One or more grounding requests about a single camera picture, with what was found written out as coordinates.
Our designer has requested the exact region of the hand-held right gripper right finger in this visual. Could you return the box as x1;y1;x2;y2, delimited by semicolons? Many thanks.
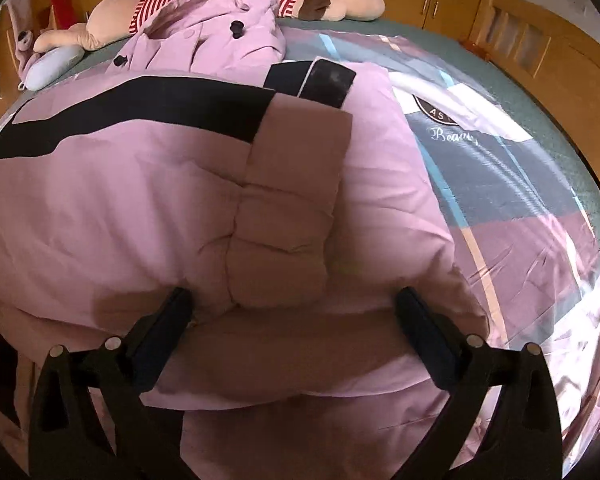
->
394;286;564;480

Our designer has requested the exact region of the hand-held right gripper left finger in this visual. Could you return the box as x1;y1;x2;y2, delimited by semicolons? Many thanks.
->
27;287;197;480

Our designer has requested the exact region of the pink hooded jacket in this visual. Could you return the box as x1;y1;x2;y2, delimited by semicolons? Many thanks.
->
0;0;491;480

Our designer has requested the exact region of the plaid bedsheet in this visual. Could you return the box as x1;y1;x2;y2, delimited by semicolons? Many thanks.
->
0;27;600;480

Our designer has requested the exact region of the blue round pillow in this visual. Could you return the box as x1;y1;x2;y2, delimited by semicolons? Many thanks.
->
22;44;86;92

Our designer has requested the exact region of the purple plush toy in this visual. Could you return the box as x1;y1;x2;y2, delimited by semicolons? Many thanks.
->
5;0;47;82

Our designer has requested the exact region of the plush dog in striped shirt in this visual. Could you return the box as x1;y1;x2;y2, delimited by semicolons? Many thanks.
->
32;0;386;54

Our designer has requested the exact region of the red cloth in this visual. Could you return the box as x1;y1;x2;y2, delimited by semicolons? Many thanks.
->
45;0;84;31

